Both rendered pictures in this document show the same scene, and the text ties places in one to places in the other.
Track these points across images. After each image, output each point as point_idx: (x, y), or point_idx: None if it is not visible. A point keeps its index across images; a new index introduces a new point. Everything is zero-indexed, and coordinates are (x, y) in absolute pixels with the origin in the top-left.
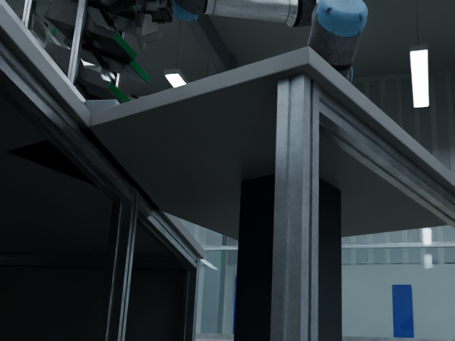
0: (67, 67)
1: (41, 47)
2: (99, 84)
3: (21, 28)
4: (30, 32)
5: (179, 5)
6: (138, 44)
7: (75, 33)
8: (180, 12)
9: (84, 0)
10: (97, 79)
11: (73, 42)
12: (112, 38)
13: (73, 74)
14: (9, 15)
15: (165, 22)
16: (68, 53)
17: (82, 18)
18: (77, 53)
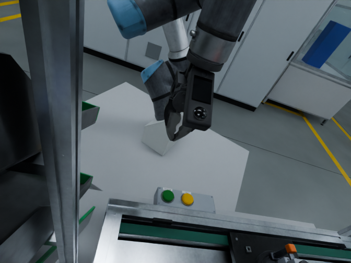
0: (29, 252)
1: (269, 222)
2: (83, 194)
3: (290, 220)
4: (281, 223)
5: (146, 31)
6: (176, 140)
7: (74, 188)
8: (136, 36)
9: (80, 71)
10: (81, 192)
11: (73, 207)
12: (94, 123)
13: (77, 234)
14: (296, 221)
15: (170, 93)
16: (16, 239)
17: (80, 140)
18: (79, 207)
